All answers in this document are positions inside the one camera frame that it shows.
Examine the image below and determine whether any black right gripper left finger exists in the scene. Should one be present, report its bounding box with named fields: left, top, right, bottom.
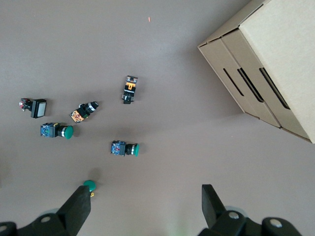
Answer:
left=0, top=185, right=92, bottom=236

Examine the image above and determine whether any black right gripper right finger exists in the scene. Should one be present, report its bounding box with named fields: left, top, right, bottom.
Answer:
left=198, top=184, right=306, bottom=236

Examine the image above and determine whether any green mushroom push button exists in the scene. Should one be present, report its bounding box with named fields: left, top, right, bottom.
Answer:
left=110, top=140, right=140, bottom=157
left=83, top=179, right=97, bottom=198
left=40, top=122, right=75, bottom=140

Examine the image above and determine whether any brown cardboard stepped box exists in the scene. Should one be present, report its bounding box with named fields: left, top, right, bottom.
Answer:
left=197, top=0, right=315, bottom=145

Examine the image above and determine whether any black orange selector switch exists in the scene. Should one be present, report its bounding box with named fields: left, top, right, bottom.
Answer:
left=69, top=101, right=99, bottom=123
left=121, top=75, right=139, bottom=105

